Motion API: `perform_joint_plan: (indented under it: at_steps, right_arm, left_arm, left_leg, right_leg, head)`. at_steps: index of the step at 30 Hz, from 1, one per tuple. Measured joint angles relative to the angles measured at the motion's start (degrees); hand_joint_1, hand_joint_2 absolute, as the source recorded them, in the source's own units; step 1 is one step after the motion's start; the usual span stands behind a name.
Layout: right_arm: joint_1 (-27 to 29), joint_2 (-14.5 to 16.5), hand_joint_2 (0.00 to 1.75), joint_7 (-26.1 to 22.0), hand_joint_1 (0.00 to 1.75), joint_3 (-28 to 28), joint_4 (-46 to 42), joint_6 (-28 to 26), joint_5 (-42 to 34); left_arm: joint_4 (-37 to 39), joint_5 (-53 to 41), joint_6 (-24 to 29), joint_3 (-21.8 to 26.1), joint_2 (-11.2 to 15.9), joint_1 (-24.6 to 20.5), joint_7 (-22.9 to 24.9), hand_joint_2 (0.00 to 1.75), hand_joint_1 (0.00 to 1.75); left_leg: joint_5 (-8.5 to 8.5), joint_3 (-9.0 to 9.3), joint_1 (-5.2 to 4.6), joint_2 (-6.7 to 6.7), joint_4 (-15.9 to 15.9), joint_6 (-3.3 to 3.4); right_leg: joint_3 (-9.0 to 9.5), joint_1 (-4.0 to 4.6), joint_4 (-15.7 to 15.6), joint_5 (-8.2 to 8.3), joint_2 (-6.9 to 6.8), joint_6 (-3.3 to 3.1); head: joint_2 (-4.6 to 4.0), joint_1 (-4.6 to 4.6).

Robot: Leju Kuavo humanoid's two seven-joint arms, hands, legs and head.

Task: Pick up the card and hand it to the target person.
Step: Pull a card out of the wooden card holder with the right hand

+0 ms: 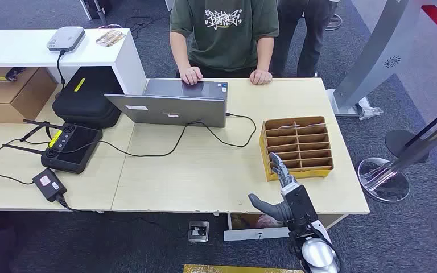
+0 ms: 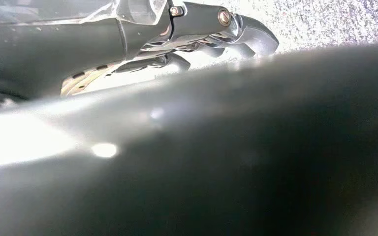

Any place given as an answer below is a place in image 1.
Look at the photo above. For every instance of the person's right hand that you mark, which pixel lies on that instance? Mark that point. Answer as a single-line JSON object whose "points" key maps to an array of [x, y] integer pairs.
{"points": [[191, 75]]}

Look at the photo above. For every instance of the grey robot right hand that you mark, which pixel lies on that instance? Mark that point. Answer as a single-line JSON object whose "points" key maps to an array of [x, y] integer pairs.
{"points": [[277, 213]]}

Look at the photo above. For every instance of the person's left hand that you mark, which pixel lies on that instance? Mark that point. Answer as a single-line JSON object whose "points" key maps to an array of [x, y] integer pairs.
{"points": [[260, 77]]}

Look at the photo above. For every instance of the thin patterned card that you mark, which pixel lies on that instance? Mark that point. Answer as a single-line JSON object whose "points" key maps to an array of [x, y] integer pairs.
{"points": [[290, 126]]}

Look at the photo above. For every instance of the person's right forearm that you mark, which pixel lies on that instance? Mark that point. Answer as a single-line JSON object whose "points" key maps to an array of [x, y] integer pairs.
{"points": [[181, 54]]}

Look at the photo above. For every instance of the person's left forearm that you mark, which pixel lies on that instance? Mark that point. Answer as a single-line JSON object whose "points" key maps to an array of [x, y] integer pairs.
{"points": [[264, 54]]}

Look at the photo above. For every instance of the standing person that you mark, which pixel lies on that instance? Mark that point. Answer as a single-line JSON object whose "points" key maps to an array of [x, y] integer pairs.
{"points": [[305, 34]]}

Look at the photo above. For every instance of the cardboard card organizer box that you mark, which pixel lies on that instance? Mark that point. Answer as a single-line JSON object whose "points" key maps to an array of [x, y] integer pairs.
{"points": [[312, 150]]}

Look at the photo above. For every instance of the pink plastic bag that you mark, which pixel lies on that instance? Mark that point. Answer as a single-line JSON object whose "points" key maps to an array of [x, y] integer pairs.
{"points": [[269, 221]]}

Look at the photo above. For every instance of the white drawer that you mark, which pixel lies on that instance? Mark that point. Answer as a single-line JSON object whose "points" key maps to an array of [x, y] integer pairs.
{"points": [[252, 234]]}

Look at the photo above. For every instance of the grey laptop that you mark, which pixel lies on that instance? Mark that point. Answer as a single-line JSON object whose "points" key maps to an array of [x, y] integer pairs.
{"points": [[173, 109]]}

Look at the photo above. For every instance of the gold floor mat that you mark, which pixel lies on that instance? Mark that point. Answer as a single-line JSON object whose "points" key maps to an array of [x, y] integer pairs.
{"points": [[222, 269]]}

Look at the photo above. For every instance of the metal floor socket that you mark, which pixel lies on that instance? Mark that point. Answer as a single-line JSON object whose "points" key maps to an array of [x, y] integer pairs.
{"points": [[198, 230]]}

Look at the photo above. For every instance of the stack of patterned cards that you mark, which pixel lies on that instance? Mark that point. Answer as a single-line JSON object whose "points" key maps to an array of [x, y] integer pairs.
{"points": [[110, 37]]}

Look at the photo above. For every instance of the chrome stanchion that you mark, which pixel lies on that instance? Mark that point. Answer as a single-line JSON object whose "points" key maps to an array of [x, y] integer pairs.
{"points": [[382, 181], [334, 22]]}

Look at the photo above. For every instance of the black carrying case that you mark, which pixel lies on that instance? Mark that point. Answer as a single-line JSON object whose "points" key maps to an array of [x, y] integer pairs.
{"points": [[86, 98]]}

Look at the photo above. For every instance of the clear plastic bag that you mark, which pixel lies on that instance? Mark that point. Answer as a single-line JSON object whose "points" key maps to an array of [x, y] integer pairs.
{"points": [[369, 111]]}

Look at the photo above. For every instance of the grey router box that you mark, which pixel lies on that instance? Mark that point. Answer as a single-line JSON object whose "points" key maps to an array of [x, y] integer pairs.
{"points": [[66, 38]]}

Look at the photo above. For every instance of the black remote controller with antennas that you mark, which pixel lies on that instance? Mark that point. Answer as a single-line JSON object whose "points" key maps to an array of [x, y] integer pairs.
{"points": [[71, 147]]}

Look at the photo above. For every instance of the black stanchion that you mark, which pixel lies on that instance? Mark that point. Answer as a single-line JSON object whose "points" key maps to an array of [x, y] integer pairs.
{"points": [[401, 143]]}

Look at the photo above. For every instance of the white desk shelf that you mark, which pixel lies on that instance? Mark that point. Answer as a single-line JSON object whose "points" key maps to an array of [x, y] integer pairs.
{"points": [[26, 47]]}

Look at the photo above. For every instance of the black power adapter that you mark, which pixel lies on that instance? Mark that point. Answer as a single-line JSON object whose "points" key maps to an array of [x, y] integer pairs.
{"points": [[49, 184]]}

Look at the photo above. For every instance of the brown cardboard box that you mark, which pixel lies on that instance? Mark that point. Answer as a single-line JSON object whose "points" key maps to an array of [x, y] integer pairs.
{"points": [[11, 98]]}

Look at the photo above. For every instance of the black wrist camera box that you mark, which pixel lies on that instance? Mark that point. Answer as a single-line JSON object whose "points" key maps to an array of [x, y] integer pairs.
{"points": [[299, 205]]}

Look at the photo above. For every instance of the white frame leg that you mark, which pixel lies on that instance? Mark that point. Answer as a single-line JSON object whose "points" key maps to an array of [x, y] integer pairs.
{"points": [[94, 9]]}

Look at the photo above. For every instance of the silver gate post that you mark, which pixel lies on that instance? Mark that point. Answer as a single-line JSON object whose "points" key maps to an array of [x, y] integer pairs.
{"points": [[380, 52]]}

